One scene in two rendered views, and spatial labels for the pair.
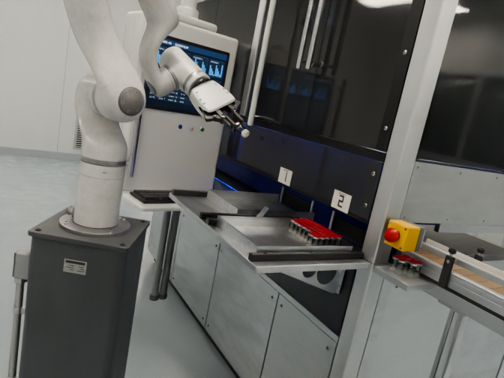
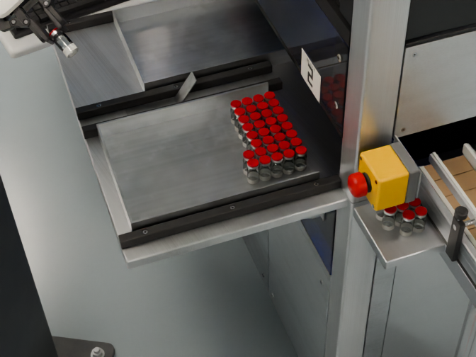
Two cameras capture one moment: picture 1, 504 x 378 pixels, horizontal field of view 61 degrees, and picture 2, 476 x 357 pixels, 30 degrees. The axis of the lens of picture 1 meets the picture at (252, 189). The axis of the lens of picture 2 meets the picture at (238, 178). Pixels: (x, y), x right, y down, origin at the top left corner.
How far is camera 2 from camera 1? 89 cm
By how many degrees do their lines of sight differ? 37
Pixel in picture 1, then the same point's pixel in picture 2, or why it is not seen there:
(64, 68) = not seen: outside the picture
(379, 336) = (399, 273)
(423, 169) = (429, 52)
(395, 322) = not seen: hidden behind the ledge
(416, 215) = (433, 117)
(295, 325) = (290, 227)
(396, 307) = not seen: hidden behind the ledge
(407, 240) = (382, 196)
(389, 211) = (364, 132)
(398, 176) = (369, 83)
